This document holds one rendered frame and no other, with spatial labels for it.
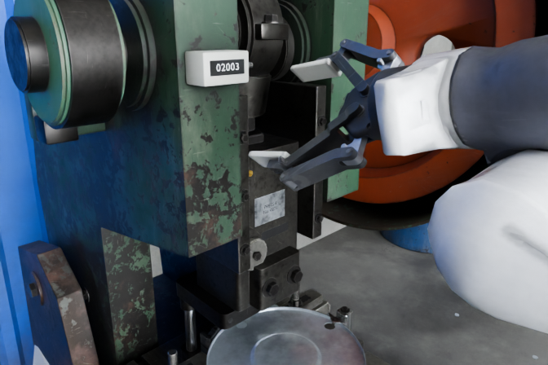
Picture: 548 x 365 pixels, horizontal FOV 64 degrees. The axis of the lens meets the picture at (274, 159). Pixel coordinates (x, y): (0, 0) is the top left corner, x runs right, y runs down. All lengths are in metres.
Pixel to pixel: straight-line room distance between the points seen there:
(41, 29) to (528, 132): 0.50
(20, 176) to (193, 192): 1.29
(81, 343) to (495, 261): 0.89
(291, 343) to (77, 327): 0.44
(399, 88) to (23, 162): 1.59
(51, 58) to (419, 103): 0.40
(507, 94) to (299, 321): 0.71
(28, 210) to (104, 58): 1.37
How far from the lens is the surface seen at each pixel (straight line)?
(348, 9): 0.78
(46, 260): 1.08
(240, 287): 0.79
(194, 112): 0.57
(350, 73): 0.52
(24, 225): 1.89
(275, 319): 0.98
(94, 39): 0.55
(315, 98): 0.75
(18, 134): 1.80
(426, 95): 0.38
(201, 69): 0.53
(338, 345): 0.92
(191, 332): 0.96
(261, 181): 0.74
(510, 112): 0.37
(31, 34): 0.59
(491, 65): 0.38
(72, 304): 1.04
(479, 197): 0.32
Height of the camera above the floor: 1.36
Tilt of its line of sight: 16 degrees down
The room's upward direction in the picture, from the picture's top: straight up
